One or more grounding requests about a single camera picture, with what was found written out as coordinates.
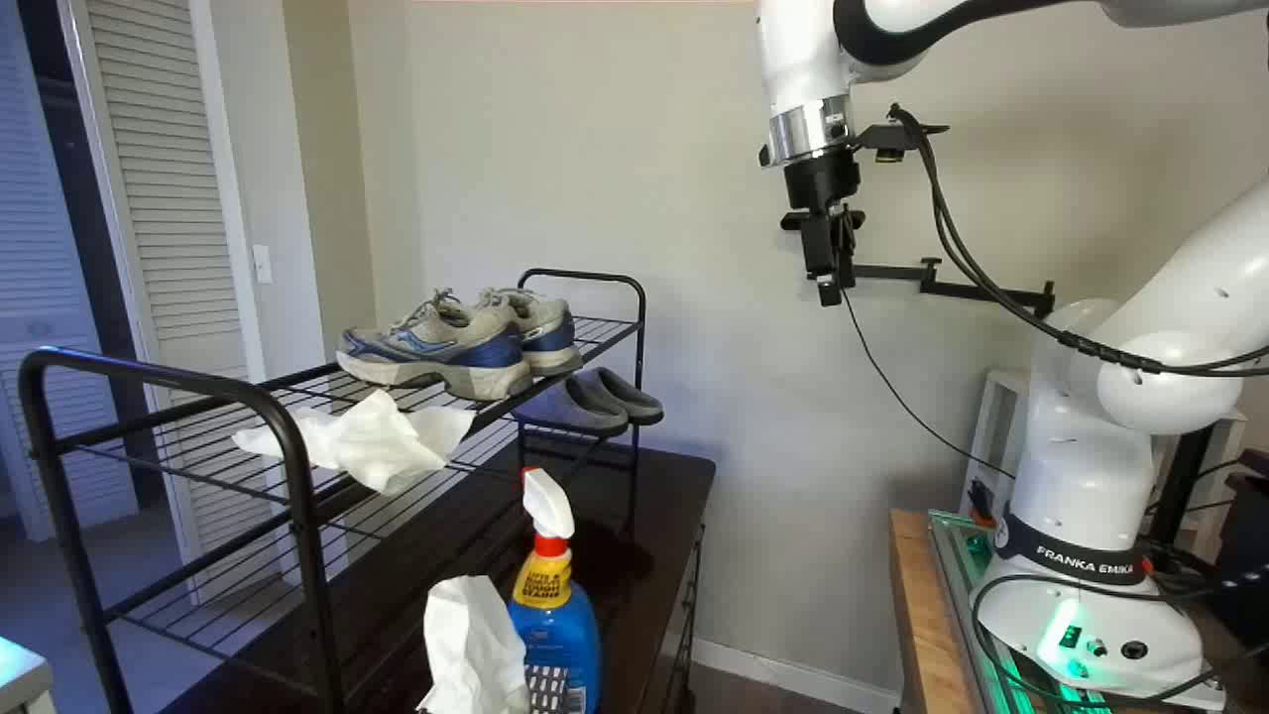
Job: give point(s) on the black metal shoe rack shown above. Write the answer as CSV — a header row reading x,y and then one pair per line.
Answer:
x,y
301,451

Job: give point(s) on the white light switch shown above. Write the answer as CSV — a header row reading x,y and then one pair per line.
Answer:
x,y
264,262

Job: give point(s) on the black controller box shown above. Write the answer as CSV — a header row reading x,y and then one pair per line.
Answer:
x,y
1243,540

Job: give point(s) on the white plastic bag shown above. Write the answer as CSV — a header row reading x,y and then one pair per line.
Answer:
x,y
471,649

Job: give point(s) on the grey felt slipper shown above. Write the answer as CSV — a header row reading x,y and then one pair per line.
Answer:
x,y
579,409
636,397

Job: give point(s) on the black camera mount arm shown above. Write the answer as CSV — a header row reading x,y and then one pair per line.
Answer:
x,y
954,283

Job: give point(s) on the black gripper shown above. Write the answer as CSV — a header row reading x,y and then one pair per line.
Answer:
x,y
827,224

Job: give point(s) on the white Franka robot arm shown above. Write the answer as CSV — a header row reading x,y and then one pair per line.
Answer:
x,y
1096,451

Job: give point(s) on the white louvered closet door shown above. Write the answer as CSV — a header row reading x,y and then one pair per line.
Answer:
x,y
159,200

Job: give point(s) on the green-lit metal base plate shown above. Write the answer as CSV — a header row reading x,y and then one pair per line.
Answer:
x,y
967,556

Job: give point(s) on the white crumpled cloth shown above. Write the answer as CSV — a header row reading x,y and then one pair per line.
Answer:
x,y
380,441

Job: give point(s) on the light wooden robot table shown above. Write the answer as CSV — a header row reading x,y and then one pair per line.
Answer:
x,y
927,622

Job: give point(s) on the white and blue sneaker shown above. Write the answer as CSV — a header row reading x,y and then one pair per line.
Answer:
x,y
458,348
550,331

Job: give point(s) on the white box corner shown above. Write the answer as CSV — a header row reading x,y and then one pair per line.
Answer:
x,y
23,677

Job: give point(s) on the blue spray bottle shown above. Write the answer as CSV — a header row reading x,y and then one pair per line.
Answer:
x,y
557,638

